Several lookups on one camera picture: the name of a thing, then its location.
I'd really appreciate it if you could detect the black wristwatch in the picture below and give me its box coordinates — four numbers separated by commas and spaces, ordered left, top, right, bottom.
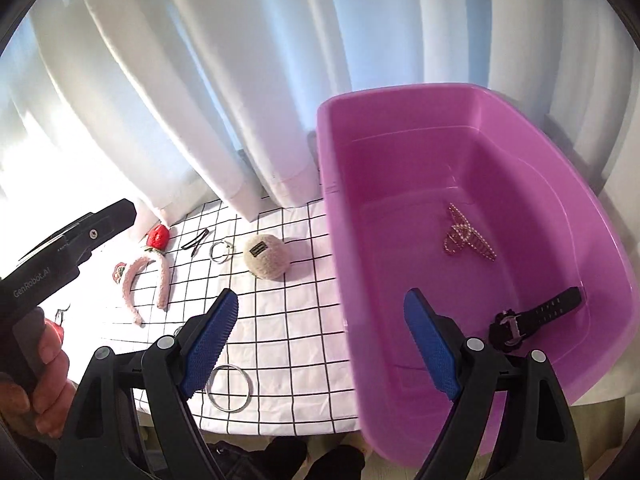
488, 286, 585, 351

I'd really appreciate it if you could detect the pink plush headband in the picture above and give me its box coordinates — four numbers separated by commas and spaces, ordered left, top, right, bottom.
112, 252, 172, 329

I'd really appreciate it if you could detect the large silver bangle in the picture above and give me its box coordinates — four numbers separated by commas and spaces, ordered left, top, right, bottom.
206, 364, 252, 414

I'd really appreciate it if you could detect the person's black-socked foot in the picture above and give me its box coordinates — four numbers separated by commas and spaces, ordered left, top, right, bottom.
305, 445, 368, 480
262, 437, 309, 480

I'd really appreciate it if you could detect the red strawberry hair accessory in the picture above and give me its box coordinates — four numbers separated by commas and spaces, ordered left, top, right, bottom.
145, 224, 171, 252

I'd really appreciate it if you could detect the white curtain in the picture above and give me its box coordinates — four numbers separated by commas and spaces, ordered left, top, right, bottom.
0, 0, 640, 225

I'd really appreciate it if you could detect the person's left hand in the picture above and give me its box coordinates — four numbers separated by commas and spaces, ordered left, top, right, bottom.
0, 332, 71, 440

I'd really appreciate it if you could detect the black hair clip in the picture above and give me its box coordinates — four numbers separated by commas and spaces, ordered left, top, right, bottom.
181, 228, 210, 256

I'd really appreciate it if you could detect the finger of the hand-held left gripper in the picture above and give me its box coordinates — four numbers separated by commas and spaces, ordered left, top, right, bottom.
15, 199, 137, 267

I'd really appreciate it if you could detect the beige plush ball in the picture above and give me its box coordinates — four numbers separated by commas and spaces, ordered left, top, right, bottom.
244, 233, 293, 281

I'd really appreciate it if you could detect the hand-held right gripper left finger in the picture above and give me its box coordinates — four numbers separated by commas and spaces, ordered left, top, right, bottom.
54, 287, 240, 480

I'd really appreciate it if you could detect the pink plastic basin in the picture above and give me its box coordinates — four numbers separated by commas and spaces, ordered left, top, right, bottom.
316, 83, 635, 472

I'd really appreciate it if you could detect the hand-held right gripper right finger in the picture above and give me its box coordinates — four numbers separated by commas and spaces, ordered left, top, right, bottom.
403, 287, 588, 480

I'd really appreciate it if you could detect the pearl hair claw clip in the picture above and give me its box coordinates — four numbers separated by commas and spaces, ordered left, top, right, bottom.
442, 203, 497, 263

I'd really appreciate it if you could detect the white checkered tablecloth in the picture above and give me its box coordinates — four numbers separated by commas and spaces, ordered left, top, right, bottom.
45, 195, 361, 433

